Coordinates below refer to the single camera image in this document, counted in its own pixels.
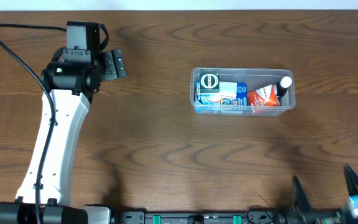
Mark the blue Cool Fever box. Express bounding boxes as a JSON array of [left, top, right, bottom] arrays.
[[195, 82, 247, 108]]

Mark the clear plastic container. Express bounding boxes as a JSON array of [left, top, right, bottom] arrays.
[[190, 67, 296, 116]]

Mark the red small box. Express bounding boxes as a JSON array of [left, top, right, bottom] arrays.
[[247, 84, 280, 106]]

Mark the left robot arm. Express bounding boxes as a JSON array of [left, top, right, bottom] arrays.
[[0, 21, 126, 223]]

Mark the white green Panadol box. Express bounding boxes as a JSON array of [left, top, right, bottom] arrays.
[[219, 82, 237, 99]]

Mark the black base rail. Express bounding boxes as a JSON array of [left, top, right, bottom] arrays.
[[110, 208, 278, 224]]

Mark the dark green round-logo box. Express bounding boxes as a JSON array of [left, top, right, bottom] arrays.
[[200, 73, 219, 94]]

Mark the dark bottle white cap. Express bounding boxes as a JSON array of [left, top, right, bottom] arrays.
[[275, 77, 293, 101]]

